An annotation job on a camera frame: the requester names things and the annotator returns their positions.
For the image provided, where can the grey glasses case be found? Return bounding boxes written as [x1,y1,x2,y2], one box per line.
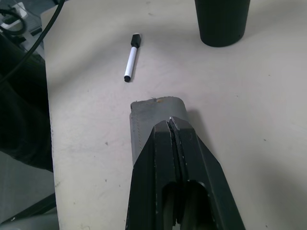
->
[130,95,189,169]

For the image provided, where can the white marker black cap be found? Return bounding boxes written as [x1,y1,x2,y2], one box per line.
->
[123,32,142,83]

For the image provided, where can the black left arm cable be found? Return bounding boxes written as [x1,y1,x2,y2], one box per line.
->
[0,0,66,83]

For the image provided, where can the black plastic cup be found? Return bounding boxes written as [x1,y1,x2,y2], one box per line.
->
[194,0,251,48]

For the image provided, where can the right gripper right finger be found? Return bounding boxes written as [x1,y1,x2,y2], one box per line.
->
[168,116,247,230]

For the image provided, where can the dark bulky shape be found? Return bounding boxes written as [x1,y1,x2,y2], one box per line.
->
[0,30,54,172]

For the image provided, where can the black table frame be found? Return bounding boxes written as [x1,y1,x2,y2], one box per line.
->
[0,193,58,226]

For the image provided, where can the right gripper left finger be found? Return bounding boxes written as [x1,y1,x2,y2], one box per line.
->
[125,120,179,230]

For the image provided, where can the white power strip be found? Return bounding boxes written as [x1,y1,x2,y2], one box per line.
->
[0,1,30,31]

